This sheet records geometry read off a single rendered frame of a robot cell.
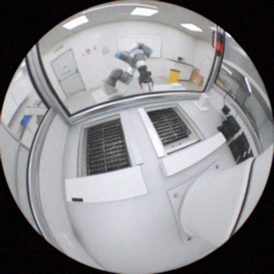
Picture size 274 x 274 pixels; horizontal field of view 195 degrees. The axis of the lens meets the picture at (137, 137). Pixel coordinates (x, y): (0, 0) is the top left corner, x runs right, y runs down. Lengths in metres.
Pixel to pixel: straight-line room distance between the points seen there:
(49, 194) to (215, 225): 0.41
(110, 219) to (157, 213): 0.13
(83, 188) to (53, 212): 0.16
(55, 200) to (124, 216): 0.24
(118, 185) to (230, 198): 0.24
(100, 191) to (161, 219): 0.19
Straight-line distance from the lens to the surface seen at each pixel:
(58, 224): 0.38
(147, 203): 0.25
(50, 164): 0.36
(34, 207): 0.33
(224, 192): 0.18
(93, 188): 0.27
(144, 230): 0.29
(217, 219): 0.17
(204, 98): 0.52
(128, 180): 0.23
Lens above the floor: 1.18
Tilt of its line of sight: 58 degrees down
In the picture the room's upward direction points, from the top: 5 degrees counter-clockwise
